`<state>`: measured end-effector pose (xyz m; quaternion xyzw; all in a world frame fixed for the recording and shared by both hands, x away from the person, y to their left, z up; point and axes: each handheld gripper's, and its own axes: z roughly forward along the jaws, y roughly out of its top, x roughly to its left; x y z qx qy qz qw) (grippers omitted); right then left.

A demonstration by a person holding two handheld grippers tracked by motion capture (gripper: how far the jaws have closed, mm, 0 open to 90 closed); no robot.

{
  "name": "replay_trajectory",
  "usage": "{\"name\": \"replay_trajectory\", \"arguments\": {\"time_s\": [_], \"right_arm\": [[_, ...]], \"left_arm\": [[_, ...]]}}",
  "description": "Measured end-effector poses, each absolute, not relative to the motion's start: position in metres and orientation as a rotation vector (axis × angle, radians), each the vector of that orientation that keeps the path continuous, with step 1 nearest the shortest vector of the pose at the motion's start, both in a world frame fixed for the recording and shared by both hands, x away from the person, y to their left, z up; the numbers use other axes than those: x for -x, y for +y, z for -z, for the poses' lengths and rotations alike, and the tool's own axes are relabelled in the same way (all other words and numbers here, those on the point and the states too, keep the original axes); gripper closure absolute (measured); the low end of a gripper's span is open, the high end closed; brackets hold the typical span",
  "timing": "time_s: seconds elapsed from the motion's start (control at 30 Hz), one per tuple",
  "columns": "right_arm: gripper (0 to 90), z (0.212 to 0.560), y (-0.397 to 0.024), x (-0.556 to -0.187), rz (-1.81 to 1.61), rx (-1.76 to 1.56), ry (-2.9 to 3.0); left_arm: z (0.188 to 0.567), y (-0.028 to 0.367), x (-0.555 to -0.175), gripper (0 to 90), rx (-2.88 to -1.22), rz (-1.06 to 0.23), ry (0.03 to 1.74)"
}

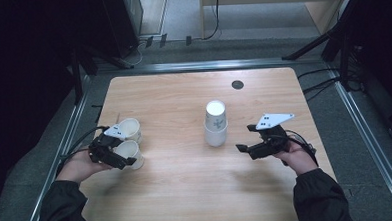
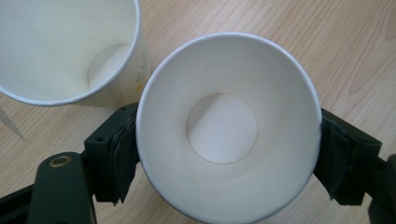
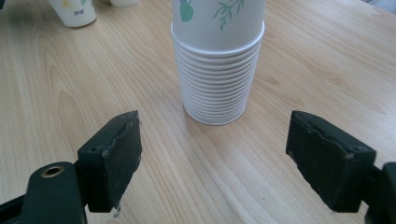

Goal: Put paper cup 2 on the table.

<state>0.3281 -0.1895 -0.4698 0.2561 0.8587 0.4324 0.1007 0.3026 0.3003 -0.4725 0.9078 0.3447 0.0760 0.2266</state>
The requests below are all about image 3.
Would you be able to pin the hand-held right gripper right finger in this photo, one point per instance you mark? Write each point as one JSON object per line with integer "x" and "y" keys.
{"x": 330, "y": 161}

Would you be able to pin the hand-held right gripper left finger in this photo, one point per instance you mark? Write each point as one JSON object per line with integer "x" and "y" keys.
{"x": 115, "y": 161}

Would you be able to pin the stack of white paper cups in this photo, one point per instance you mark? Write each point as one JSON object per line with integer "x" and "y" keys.
{"x": 214, "y": 77}

